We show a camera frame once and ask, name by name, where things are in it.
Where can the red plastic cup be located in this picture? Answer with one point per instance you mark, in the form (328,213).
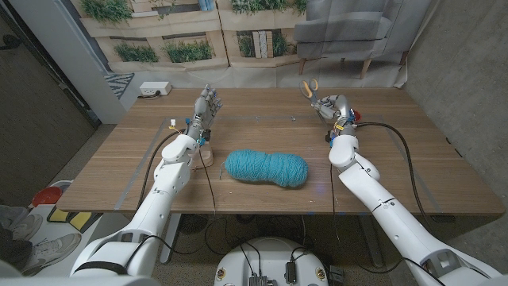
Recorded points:
(358,116)

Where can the teal yarn skein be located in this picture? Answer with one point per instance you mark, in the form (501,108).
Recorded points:
(266,167)

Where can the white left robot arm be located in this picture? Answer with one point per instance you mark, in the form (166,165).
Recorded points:
(162,194)

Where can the red bowl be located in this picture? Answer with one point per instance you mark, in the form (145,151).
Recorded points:
(47,196)

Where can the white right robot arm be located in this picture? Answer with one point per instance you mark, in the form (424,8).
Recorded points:
(389,214)

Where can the printed room backdrop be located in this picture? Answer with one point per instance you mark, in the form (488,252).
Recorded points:
(254,59)

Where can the black wall hook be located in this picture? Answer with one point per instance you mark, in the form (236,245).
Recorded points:
(10,41)

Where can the white power strip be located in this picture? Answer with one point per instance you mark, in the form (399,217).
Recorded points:
(155,88)

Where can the grey sneaker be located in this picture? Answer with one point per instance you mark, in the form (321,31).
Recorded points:
(21,224)
(51,250)

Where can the black adapter on torso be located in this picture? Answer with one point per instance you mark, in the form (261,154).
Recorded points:
(291,272)

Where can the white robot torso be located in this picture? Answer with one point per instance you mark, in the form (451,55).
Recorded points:
(272,254)

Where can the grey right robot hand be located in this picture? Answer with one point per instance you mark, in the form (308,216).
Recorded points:
(341,109)

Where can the light wooden block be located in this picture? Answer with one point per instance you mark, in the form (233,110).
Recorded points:
(206,159)

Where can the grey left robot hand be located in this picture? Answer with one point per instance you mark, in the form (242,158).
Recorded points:
(204,113)

